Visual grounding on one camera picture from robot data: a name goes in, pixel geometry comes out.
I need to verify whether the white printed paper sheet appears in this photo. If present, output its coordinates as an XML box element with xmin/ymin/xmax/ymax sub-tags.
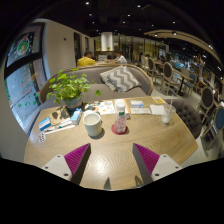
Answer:
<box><xmin>129</xmin><ymin>107</ymin><xmax>153</xmax><ymax>115</ymax></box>

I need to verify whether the flat round red coaster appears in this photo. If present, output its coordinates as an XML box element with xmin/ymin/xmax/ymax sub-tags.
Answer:
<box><xmin>110</xmin><ymin>123</ymin><xmax>129</xmax><ymax>136</ymax></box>

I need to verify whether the group of ceiling lights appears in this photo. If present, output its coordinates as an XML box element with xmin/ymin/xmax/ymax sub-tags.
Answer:
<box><xmin>83</xmin><ymin>0</ymin><xmax>214</xmax><ymax>51</ymax></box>

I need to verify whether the person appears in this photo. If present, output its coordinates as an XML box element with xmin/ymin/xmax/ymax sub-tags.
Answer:
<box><xmin>76</xmin><ymin>50</ymin><xmax>97</xmax><ymax>68</ymax></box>
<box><xmin>113</xmin><ymin>49</ymin><xmax>128</xmax><ymax>65</ymax></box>

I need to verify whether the grey curved sofa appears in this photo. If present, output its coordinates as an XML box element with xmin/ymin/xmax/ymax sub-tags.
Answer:
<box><xmin>39</xmin><ymin>63</ymin><xmax>154</xmax><ymax>109</ymax></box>

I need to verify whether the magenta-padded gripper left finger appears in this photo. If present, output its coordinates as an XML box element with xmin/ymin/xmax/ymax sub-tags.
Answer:
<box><xmin>41</xmin><ymin>143</ymin><xmax>92</xmax><ymax>185</ymax></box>

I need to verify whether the grey chevron cushion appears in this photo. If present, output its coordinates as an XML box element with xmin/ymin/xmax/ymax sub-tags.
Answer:
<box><xmin>99</xmin><ymin>65</ymin><xmax>142</xmax><ymax>93</ymax></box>

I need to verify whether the group of dining chairs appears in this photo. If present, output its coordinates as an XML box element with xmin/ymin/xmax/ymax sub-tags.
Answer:
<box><xmin>139</xmin><ymin>54</ymin><xmax>224</xmax><ymax>141</ymax></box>

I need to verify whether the green potted plant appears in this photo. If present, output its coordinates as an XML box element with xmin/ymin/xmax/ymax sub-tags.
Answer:
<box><xmin>45</xmin><ymin>68</ymin><xmax>103</xmax><ymax>113</ymax></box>

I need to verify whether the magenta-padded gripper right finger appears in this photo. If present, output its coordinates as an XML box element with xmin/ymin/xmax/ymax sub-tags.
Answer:
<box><xmin>132</xmin><ymin>143</ymin><xmax>184</xmax><ymax>186</ymax></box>

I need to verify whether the white tube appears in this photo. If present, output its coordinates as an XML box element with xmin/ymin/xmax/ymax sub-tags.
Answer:
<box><xmin>43</xmin><ymin>119</ymin><xmax>76</xmax><ymax>134</ymax></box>

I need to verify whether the illustrated paper leaflet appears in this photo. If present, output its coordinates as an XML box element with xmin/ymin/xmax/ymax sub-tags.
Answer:
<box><xmin>84</xmin><ymin>99</ymin><xmax>116</xmax><ymax>116</ymax></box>

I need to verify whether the clear plastic cup with straw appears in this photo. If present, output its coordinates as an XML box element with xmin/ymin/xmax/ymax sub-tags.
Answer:
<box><xmin>160</xmin><ymin>96</ymin><xmax>177</xmax><ymax>125</ymax></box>

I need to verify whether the yellow card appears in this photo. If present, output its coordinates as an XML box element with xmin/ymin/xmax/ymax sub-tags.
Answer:
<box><xmin>152</xmin><ymin>96</ymin><xmax>167</xmax><ymax>105</ymax></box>

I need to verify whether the small blue and white carton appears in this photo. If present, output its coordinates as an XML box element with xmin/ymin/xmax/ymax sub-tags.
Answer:
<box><xmin>70</xmin><ymin>108</ymin><xmax>83</xmax><ymax>126</ymax></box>

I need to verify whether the white paper napkin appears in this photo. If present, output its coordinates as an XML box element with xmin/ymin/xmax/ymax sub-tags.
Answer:
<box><xmin>149</xmin><ymin>104</ymin><xmax>166</xmax><ymax>117</ymax></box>

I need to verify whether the white box with orange side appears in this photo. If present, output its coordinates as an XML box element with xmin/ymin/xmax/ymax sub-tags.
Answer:
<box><xmin>114</xmin><ymin>98</ymin><xmax>132</xmax><ymax>120</ymax></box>

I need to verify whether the clear white-capped water bottle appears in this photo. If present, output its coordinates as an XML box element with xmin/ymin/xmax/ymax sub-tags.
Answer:
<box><xmin>114</xmin><ymin>101</ymin><xmax>128</xmax><ymax>135</ymax></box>

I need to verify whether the window with holiday decals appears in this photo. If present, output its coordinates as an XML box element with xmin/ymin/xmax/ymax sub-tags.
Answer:
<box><xmin>3</xmin><ymin>23</ymin><xmax>48</xmax><ymax>133</ymax></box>

